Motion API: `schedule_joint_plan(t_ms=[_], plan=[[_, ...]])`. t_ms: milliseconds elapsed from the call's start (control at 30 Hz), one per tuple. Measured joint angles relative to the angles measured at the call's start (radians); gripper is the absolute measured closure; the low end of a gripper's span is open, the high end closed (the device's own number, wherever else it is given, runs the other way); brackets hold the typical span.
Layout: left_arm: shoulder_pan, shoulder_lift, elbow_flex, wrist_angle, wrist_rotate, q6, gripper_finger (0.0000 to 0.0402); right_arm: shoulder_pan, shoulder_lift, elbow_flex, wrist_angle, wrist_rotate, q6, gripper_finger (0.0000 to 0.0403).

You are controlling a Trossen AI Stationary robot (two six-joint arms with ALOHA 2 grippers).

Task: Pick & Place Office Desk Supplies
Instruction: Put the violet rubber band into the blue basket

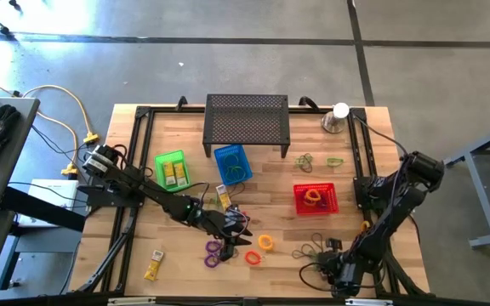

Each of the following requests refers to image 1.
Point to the grey metal bench frame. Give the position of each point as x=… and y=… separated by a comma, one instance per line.
x=481, y=191

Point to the green plastic basket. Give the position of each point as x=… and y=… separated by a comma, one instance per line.
x=158, y=166

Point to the black perforated metal shelf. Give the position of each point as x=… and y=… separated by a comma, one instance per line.
x=245, y=123

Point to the green rubber band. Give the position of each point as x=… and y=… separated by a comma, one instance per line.
x=329, y=162
x=315, y=256
x=236, y=178
x=300, y=160
x=224, y=160

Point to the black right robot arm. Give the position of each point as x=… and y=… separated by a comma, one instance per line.
x=419, y=170

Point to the white box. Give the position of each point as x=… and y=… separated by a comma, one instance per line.
x=58, y=187

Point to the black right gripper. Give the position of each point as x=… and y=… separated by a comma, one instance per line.
x=330, y=263

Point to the red plastic basket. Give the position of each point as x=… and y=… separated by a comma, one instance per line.
x=332, y=208

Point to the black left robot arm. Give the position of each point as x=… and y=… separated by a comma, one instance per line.
x=143, y=187

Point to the grey side desk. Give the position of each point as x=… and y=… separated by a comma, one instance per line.
x=7, y=178

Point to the blue plastic basket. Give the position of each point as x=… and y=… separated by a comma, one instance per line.
x=220, y=172

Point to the white bulb on metal base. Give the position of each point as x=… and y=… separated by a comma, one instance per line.
x=336, y=117

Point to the purple coil wristband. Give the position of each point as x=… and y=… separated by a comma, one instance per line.
x=322, y=203
x=207, y=246
x=206, y=261

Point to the silver metal bracket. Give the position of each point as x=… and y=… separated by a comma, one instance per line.
x=368, y=302
x=132, y=301

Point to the black aluminium table frame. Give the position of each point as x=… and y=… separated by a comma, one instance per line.
x=194, y=297

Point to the black desk beam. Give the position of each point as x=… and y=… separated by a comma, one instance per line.
x=41, y=208

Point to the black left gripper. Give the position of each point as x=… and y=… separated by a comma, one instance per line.
x=219, y=223

